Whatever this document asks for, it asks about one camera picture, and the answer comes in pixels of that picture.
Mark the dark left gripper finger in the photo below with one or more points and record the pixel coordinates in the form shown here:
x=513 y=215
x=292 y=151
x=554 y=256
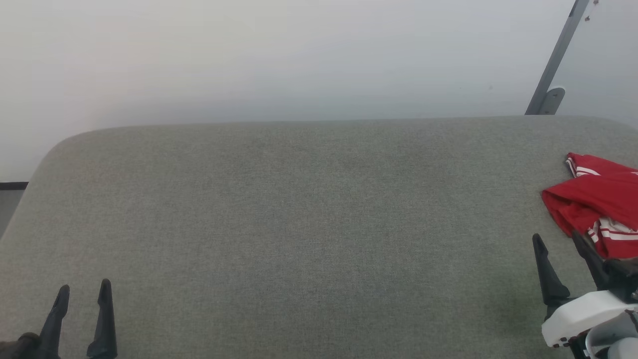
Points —
x=52 y=329
x=104 y=329

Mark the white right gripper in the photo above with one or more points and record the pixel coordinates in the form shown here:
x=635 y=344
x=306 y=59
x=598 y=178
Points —
x=580 y=316

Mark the red and white jersey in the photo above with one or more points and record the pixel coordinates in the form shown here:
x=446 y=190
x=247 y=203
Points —
x=593 y=204

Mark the black baseboard strip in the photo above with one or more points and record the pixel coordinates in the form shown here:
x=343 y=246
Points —
x=12 y=186

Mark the grey metal pole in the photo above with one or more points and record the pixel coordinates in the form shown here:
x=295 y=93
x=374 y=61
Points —
x=558 y=50

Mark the grey metal wall bracket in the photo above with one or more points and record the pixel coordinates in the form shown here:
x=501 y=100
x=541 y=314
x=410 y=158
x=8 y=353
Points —
x=552 y=99

